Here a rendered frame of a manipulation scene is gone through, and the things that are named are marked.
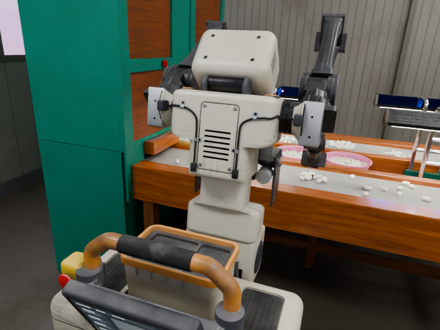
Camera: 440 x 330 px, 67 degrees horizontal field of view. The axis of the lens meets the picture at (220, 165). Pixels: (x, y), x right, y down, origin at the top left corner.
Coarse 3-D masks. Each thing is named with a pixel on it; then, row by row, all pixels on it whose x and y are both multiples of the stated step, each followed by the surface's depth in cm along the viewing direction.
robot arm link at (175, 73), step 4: (172, 68) 107; (176, 68) 107; (180, 68) 107; (184, 68) 107; (168, 72) 104; (172, 72) 104; (176, 72) 105; (180, 72) 105; (184, 72) 105; (164, 76) 103; (168, 76) 103; (172, 76) 103; (176, 76) 103; (180, 76) 103; (180, 80) 102
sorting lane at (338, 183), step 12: (156, 156) 188; (168, 156) 189; (180, 156) 190; (288, 168) 178; (300, 168) 179; (288, 180) 163; (300, 180) 163; (312, 180) 164; (336, 180) 165; (348, 180) 166; (360, 180) 166; (372, 180) 167; (384, 180) 168; (348, 192) 151; (360, 192) 152; (372, 192) 152; (384, 192) 153; (396, 192) 154; (408, 192) 154; (420, 192) 155; (432, 192) 155; (408, 204) 142; (420, 204) 143; (432, 204) 143
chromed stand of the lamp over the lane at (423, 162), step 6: (438, 108) 153; (432, 132) 159; (432, 138) 160; (438, 138) 160; (426, 144) 162; (426, 150) 163; (426, 156) 164; (426, 162) 165; (432, 162) 164; (438, 162) 163; (420, 168) 166; (420, 174) 167
